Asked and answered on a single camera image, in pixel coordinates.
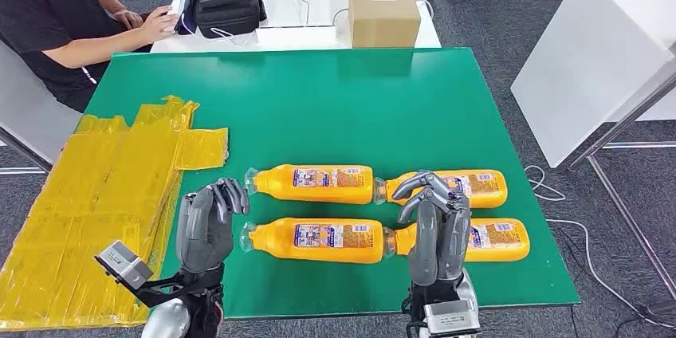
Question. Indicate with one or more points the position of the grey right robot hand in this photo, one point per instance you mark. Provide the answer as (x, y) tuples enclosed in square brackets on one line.
[(438, 240)]

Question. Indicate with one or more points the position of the orange bottle clear cap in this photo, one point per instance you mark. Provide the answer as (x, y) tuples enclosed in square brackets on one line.
[(486, 198), (501, 253), (274, 243), (280, 190)]

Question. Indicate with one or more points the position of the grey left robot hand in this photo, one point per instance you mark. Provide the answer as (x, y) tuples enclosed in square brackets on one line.
[(203, 235)]

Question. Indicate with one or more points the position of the silver metal table frame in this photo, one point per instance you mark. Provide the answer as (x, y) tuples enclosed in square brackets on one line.
[(623, 124)]

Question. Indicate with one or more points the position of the white table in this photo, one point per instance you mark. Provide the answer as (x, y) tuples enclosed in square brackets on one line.
[(591, 61)]

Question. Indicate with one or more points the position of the black carry bag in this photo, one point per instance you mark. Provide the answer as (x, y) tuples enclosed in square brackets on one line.
[(227, 13)]

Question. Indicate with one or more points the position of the brown cardboard box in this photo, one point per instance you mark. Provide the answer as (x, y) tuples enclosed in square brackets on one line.
[(383, 18)]

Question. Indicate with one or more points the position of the pale grey side table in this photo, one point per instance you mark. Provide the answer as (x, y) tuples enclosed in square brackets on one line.
[(31, 114)]

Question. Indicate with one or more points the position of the person's left hand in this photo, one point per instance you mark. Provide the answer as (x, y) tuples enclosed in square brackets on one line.
[(129, 18)]

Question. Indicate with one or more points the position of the person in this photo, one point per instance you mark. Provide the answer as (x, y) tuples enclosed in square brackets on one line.
[(31, 8)]

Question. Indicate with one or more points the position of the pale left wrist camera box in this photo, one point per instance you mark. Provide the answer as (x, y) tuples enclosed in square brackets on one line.
[(122, 264)]

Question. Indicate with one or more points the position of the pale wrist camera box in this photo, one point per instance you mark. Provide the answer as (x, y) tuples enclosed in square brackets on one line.
[(122, 264), (451, 320)]

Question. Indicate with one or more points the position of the person's right hand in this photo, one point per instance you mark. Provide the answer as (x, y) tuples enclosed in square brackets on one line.
[(158, 24)]

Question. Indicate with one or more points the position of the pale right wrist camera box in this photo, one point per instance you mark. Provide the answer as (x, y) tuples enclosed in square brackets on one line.
[(451, 320)]

